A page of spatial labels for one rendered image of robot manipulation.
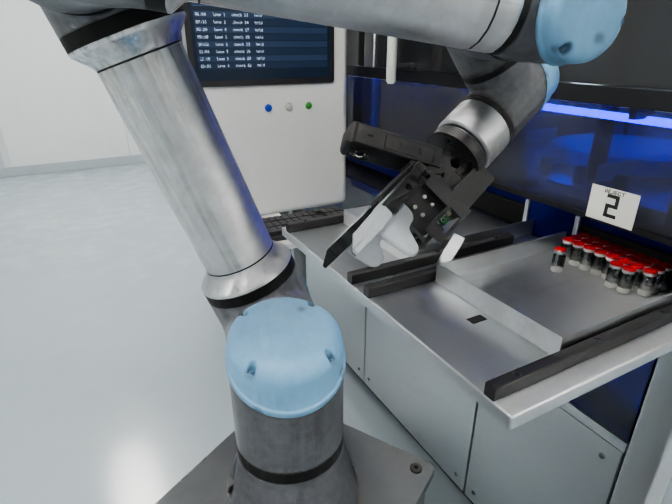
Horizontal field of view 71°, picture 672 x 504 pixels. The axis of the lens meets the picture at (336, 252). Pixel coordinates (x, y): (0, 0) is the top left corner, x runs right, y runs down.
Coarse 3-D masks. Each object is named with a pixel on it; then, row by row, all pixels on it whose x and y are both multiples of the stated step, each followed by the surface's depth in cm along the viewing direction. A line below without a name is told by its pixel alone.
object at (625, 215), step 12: (600, 192) 82; (612, 192) 80; (624, 192) 78; (588, 204) 84; (600, 204) 82; (612, 204) 80; (624, 204) 78; (636, 204) 77; (588, 216) 85; (600, 216) 83; (624, 216) 79; (624, 228) 79
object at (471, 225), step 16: (352, 208) 112; (448, 224) 112; (464, 224) 112; (480, 224) 112; (496, 224) 112; (512, 224) 102; (528, 224) 105; (432, 240) 103; (448, 240) 95; (400, 256) 94
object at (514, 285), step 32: (480, 256) 88; (512, 256) 93; (544, 256) 95; (448, 288) 82; (480, 288) 76; (512, 288) 83; (544, 288) 83; (576, 288) 83; (608, 288) 83; (512, 320) 71; (544, 320) 73; (576, 320) 73; (608, 320) 67
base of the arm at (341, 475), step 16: (240, 464) 50; (336, 464) 50; (352, 464) 56; (240, 480) 50; (256, 480) 48; (272, 480) 47; (288, 480) 47; (304, 480) 47; (320, 480) 48; (336, 480) 50; (352, 480) 53; (240, 496) 50; (256, 496) 48; (272, 496) 48; (288, 496) 47; (304, 496) 48; (320, 496) 48; (336, 496) 50; (352, 496) 52
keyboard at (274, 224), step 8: (328, 208) 139; (336, 208) 139; (280, 216) 133; (288, 216) 133; (296, 216) 133; (304, 216) 133; (312, 216) 133; (320, 216) 136; (272, 224) 127; (280, 224) 127; (272, 232) 122; (280, 232) 123; (280, 240) 122
